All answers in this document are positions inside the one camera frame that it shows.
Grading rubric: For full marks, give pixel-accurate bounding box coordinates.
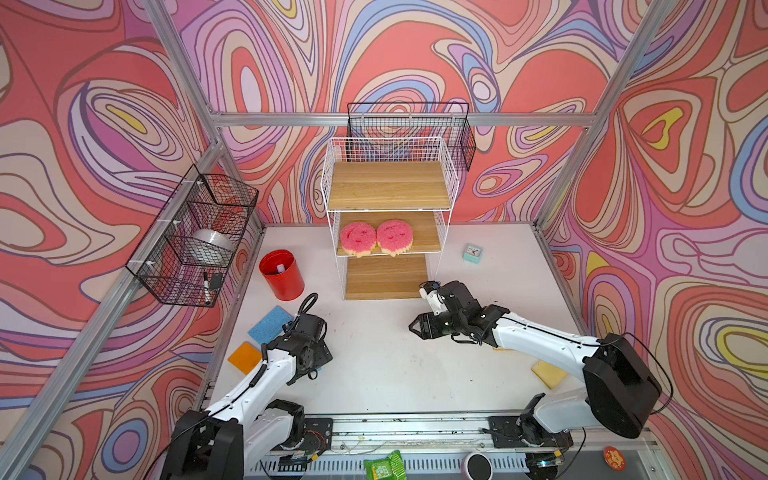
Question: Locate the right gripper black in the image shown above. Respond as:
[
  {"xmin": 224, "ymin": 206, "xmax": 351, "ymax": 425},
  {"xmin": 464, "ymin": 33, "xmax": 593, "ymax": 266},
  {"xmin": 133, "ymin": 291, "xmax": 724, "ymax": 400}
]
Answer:
[{"xmin": 407, "ymin": 311, "xmax": 465, "ymax": 341}]

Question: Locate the blue rectangular sponge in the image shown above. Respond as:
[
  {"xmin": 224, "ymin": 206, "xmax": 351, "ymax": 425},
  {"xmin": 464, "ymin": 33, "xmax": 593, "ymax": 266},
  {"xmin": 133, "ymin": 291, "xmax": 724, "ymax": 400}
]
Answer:
[{"xmin": 248, "ymin": 306, "xmax": 294, "ymax": 346}]

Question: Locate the yellow pink smiley sponge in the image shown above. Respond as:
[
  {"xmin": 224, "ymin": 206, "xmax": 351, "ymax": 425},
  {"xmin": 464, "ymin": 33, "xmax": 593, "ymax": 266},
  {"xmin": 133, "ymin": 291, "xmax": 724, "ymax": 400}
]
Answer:
[{"xmin": 376, "ymin": 220, "xmax": 414, "ymax": 256}]

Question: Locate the pink smiley scrub sponge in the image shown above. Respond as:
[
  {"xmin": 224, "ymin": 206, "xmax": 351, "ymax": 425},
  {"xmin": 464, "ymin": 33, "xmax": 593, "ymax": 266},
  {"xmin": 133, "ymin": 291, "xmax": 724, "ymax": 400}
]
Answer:
[{"xmin": 340, "ymin": 222, "xmax": 377, "ymax": 258}]

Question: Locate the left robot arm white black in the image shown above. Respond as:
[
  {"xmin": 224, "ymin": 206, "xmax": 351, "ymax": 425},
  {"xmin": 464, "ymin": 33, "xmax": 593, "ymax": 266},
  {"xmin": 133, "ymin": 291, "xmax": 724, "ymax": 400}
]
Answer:
[{"xmin": 159, "ymin": 312, "xmax": 333, "ymax": 479}]

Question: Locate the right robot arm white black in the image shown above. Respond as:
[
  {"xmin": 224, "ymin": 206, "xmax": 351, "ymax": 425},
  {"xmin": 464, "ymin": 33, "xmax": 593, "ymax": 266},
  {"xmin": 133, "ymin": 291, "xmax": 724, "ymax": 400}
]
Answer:
[{"xmin": 409, "ymin": 281, "xmax": 662, "ymax": 446}]

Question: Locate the orange yellow rectangular sponge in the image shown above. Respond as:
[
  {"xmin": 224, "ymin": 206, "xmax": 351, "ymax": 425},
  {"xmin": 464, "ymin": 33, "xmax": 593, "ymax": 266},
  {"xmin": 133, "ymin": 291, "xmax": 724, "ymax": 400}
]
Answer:
[{"xmin": 227, "ymin": 341, "xmax": 262, "ymax": 375}]

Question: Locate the red cylindrical cup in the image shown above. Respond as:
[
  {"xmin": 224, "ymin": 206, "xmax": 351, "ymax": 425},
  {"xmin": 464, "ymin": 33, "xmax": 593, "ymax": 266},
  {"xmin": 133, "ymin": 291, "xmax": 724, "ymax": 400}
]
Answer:
[{"xmin": 258, "ymin": 249, "xmax": 305, "ymax": 302}]

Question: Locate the mint square alarm clock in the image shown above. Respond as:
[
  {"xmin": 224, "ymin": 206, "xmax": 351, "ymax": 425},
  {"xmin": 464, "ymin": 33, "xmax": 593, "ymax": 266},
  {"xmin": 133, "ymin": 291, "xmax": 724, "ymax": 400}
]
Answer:
[{"xmin": 462, "ymin": 244, "xmax": 484, "ymax": 264}]

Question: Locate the black marker pen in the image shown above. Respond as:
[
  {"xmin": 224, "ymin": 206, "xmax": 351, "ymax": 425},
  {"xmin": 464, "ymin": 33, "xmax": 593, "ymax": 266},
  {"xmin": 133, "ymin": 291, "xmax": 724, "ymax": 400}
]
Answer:
[{"xmin": 202, "ymin": 271, "xmax": 212, "ymax": 306}]

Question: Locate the yellow sponge near right edge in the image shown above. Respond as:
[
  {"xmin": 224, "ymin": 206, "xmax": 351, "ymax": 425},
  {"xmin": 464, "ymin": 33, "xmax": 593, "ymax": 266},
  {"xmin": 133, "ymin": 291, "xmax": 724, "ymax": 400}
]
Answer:
[{"xmin": 531, "ymin": 361, "xmax": 569, "ymax": 390}]

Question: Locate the green snack packet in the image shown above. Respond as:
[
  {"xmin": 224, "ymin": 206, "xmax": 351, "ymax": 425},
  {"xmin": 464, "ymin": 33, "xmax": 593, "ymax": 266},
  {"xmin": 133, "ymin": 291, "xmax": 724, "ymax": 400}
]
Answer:
[{"xmin": 364, "ymin": 450, "xmax": 407, "ymax": 480}]

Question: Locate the black white round speaker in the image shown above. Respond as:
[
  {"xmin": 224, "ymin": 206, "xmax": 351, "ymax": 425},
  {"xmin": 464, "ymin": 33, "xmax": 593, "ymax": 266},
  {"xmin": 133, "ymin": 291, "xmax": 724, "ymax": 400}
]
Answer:
[{"xmin": 460, "ymin": 452, "xmax": 494, "ymax": 480}]

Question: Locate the red round sticker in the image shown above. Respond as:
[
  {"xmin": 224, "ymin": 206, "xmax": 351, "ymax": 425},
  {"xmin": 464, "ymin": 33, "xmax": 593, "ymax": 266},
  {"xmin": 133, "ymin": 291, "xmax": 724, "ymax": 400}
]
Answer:
[{"xmin": 603, "ymin": 446, "xmax": 627, "ymax": 472}]

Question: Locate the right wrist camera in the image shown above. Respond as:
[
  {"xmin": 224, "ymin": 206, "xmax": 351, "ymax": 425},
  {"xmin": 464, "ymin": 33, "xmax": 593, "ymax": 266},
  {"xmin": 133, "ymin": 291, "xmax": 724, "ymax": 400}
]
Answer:
[{"xmin": 419, "ymin": 280, "xmax": 447, "ymax": 316}]

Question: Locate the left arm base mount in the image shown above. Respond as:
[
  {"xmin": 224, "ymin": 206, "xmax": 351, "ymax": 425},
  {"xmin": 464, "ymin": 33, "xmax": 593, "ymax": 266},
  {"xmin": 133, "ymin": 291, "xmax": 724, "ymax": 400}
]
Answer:
[{"xmin": 260, "ymin": 400, "xmax": 333, "ymax": 479}]

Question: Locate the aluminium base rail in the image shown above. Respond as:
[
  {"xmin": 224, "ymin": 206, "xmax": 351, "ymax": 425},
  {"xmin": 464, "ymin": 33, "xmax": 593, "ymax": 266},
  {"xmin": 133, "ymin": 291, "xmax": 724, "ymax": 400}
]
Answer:
[{"xmin": 157, "ymin": 410, "xmax": 668, "ymax": 480}]

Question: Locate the black wire basket left wall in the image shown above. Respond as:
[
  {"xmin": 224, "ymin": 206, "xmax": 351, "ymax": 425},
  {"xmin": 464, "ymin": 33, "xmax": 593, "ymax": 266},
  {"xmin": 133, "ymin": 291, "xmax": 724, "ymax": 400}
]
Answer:
[{"xmin": 126, "ymin": 166, "xmax": 259, "ymax": 308}]

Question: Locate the black wire basket wall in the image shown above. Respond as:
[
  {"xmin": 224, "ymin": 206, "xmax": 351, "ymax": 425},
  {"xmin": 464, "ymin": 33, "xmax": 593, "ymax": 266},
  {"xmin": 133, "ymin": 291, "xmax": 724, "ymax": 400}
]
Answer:
[
  {"xmin": 347, "ymin": 99, "xmax": 476, "ymax": 172},
  {"xmin": 126, "ymin": 166, "xmax": 259, "ymax": 308}
]

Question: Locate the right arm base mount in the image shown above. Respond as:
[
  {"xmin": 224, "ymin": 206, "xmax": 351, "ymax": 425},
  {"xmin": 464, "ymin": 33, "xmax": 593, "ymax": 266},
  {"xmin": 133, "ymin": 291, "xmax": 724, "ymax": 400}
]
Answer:
[{"xmin": 481, "ymin": 393, "xmax": 574, "ymax": 474}]

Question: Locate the white wire wooden shelf rack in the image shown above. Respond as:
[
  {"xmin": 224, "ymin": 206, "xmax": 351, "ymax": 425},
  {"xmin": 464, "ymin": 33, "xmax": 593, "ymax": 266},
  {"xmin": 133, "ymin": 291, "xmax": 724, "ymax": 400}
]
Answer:
[{"xmin": 321, "ymin": 136, "xmax": 459, "ymax": 301}]

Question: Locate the black wire basket back wall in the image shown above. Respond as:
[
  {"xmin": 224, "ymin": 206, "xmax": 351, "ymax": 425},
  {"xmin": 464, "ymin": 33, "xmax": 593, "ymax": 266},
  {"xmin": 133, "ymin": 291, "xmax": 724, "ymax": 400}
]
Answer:
[{"xmin": 347, "ymin": 99, "xmax": 476, "ymax": 172}]

